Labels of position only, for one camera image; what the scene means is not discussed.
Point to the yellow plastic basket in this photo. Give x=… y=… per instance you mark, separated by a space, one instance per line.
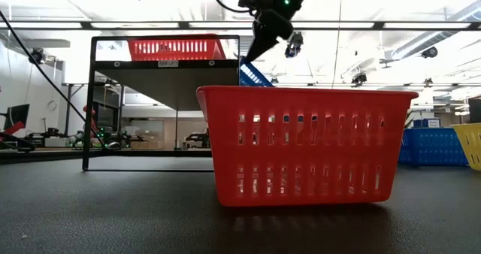
x=471 y=145

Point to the black diagonal frame brace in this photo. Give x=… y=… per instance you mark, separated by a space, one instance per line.
x=49 y=81

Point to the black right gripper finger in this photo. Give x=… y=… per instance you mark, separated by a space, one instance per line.
x=263 y=45

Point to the blue and white box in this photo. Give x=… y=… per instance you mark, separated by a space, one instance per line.
x=426 y=123

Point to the white shelf label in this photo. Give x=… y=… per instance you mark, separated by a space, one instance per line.
x=168 y=63

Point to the red plastic basket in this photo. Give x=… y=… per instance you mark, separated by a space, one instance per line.
x=308 y=103
x=176 y=57

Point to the blue plastic basket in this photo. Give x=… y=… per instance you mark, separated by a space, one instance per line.
x=432 y=149
x=255 y=77

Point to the black background monitor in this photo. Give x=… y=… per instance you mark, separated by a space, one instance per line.
x=17 y=117

